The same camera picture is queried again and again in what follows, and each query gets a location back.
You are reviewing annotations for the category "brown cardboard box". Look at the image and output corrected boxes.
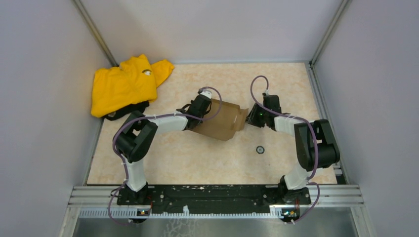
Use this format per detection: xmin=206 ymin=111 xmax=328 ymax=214
xmin=191 ymin=99 xmax=249 ymax=141

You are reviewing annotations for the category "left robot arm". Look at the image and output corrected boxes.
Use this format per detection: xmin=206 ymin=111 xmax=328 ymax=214
xmin=113 ymin=90 xmax=212 ymax=205

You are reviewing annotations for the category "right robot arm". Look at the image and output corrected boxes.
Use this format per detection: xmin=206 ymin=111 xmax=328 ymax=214
xmin=246 ymin=92 xmax=340 ymax=203

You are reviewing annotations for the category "black garment under shirt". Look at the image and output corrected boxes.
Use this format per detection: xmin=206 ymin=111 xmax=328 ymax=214
xmin=103 ymin=101 xmax=150 ymax=121

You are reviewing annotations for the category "yellow shirt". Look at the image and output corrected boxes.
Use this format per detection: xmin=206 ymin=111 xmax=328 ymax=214
xmin=90 ymin=54 xmax=175 ymax=118

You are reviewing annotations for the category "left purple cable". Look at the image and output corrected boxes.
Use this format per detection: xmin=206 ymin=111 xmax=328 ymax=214
xmin=108 ymin=86 xmax=223 ymax=226

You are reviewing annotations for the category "purple cable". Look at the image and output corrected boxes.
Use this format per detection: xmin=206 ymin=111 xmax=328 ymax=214
xmin=250 ymin=75 xmax=321 ymax=225
xmin=108 ymin=86 xmax=223 ymax=226

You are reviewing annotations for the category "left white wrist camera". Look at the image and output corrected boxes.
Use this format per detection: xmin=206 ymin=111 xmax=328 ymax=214
xmin=199 ymin=89 xmax=212 ymax=99

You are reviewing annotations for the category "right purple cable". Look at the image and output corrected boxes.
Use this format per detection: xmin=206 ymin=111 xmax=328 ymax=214
xmin=250 ymin=75 xmax=321 ymax=225

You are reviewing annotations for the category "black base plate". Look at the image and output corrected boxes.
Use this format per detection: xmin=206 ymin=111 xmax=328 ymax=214
xmin=117 ymin=185 xmax=312 ymax=216

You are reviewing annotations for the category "aluminium frame rail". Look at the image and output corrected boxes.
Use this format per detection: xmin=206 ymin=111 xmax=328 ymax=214
xmin=68 ymin=185 xmax=364 ymax=219

